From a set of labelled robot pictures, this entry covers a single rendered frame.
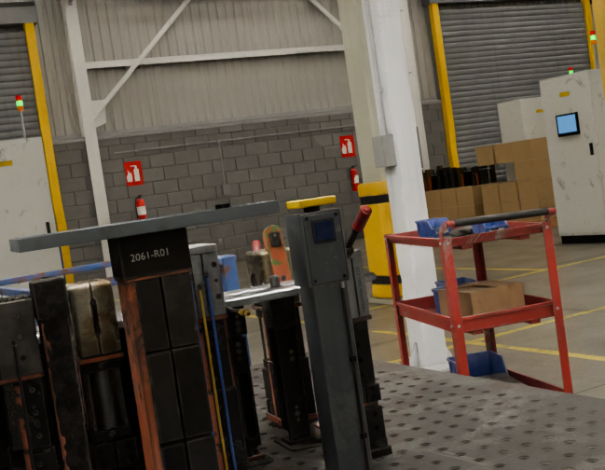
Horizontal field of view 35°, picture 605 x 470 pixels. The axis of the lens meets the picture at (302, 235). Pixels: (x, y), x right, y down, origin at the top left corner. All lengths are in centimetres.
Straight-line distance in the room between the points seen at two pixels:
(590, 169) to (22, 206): 634
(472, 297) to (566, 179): 834
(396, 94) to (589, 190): 641
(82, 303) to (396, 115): 424
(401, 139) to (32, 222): 503
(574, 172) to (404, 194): 649
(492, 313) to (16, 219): 666
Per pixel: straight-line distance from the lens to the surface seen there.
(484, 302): 382
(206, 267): 157
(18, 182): 979
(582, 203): 1193
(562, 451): 165
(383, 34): 567
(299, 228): 146
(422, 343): 571
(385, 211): 874
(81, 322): 154
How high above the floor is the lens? 118
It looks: 3 degrees down
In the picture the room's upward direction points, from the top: 8 degrees counter-clockwise
